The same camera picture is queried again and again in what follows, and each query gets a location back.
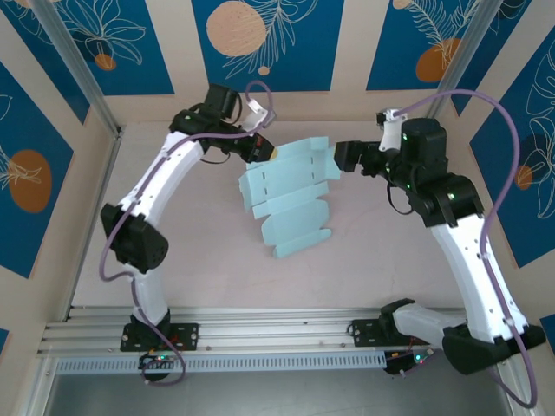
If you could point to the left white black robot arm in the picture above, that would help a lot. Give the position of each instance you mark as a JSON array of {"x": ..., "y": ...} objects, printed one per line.
[{"x": 152, "y": 190}]

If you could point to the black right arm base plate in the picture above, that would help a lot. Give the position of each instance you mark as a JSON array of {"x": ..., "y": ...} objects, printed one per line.
[{"x": 364, "y": 333}]

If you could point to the aluminium frame post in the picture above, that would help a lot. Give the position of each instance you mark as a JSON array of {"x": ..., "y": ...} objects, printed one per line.
[
  {"x": 472, "y": 39},
  {"x": 78, "y": 60}
]

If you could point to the blue floral wall panel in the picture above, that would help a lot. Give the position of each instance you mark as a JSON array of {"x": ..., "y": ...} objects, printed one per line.
[
  {"x": 143, "y": 52},
  {"x": 533, "y": 216},
  {"x": 390, "y": 52},
  {"x": 303, "y": 65},
  {"x": 26, "y": 130},
  {"x": 56, "y": 65},
  {"x": 503, "y": 39}
]

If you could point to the aluminium side rail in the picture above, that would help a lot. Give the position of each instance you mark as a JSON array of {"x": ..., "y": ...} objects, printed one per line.
[{"x": 105, "y": 173}]

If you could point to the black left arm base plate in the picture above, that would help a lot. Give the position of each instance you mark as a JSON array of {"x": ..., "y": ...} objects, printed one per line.
[{"x": 191, "y": 336}]

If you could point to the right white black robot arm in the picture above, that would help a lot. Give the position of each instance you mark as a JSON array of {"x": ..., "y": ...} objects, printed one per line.
[{"x": 472, "y": 268}]

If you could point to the aluminium mounting rail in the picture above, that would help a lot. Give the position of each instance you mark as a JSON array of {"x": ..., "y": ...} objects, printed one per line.
[{"x": 269, "y": 329}]

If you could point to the light blue paper box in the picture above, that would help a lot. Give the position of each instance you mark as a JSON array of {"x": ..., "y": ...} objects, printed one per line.
[{"x": 286, "y": 203}]

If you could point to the grey metal panel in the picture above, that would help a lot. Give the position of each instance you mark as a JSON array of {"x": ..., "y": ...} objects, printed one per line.
[{"x": 260, "y": 394}]

